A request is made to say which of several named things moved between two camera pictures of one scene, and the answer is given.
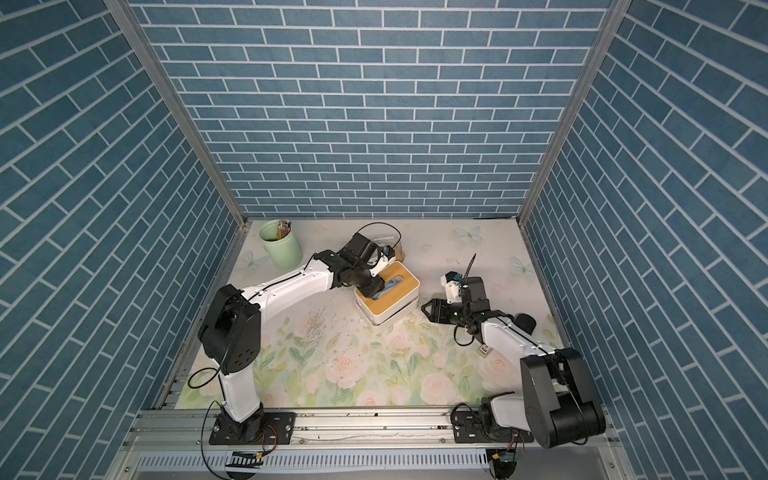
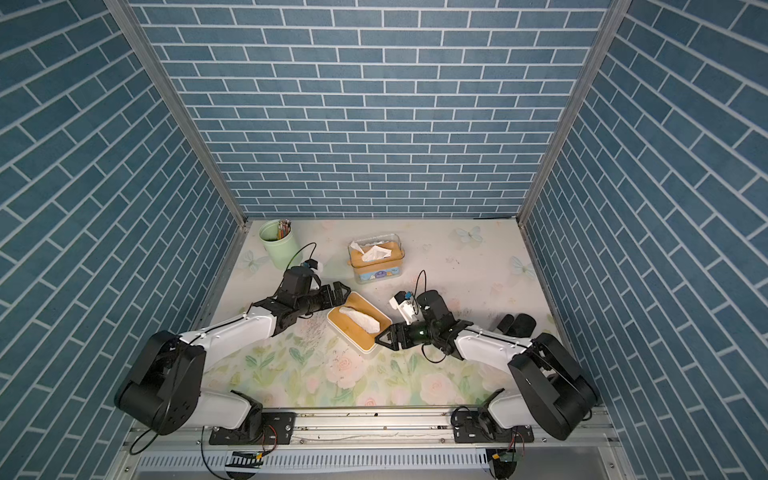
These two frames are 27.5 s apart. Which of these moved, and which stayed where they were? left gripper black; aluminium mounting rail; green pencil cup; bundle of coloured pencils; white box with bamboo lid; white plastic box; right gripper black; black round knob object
Moved: left gripper black; white plastic box; right gripper black; white box with bamboo lid
Stayed: aluminium mounting rail; bundle of coloured pencils; green pencil cup; black round knob object
